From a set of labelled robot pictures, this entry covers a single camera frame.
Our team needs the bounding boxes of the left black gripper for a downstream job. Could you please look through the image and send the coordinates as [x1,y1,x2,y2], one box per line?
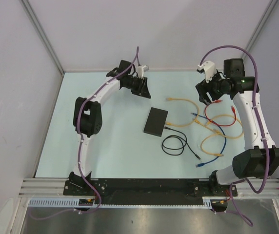
[123,75,150,98]

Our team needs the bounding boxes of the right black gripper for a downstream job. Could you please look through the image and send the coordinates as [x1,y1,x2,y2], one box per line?
[196,69,229,106]

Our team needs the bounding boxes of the red ethernet cable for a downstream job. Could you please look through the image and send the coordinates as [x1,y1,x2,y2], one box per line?
[204,100,238,126]

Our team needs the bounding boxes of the long yellow ethernet cable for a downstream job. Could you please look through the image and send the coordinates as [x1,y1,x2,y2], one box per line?
[165,97,199,127]

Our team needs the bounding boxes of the black network switch box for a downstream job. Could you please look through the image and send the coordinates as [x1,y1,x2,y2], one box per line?
[143,107,168,137]

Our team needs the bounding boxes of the black ethernet cable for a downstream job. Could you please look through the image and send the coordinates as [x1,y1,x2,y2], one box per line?
[160,125,201,160]

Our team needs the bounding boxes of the blue ethernet cable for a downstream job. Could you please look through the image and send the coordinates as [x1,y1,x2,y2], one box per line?
[190,112,227,168]

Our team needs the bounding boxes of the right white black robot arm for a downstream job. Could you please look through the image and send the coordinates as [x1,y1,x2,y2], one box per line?
[196,58,279,195]

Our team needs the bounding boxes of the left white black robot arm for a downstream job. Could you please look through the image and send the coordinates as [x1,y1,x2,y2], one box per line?
[63,60,151,195]

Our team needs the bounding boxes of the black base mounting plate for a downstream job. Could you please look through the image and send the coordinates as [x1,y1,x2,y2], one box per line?
[63,176,238,206]

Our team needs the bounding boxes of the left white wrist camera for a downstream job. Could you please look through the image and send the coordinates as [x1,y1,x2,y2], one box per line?
[136,65,149,78]

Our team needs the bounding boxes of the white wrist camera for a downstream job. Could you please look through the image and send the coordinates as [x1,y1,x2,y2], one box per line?
[136,65,149,78]
[197,61,217,83]

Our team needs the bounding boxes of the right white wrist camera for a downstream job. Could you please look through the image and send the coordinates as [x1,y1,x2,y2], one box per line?
[197,61,217,83]

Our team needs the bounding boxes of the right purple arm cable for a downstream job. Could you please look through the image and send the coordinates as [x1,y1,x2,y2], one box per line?
[200,45,272,227]

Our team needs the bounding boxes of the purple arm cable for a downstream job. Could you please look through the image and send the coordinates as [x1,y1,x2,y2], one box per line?
[200,45,272,227]
[29,46,140,220]

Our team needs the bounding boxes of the aluminium right frame rail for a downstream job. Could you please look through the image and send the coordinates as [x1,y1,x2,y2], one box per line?
[229,70,268,180]

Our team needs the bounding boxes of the aluminium frame rail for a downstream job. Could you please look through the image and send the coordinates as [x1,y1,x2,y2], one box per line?
[229,70,268,180]
[20,178,279,199]

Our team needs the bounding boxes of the aluminium right corner post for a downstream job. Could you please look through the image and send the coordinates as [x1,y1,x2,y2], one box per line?
[243,0,279,55]

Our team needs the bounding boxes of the aluminium corner post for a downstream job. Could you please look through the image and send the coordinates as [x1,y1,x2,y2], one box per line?
[19,0,65,76]
[243,0,279,55]

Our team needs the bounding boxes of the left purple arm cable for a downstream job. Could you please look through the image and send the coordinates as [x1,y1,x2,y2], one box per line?
[29,46,140,220]

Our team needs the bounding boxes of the grey slotted cable duct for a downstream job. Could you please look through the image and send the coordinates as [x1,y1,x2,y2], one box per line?
[29,197,212,209]

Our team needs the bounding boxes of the aluminium left corner post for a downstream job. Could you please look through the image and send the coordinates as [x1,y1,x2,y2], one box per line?
[19,0,65,76]

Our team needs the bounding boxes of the aluminium front frame rail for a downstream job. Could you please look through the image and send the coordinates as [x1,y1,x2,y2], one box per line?
[20,178,279,199]

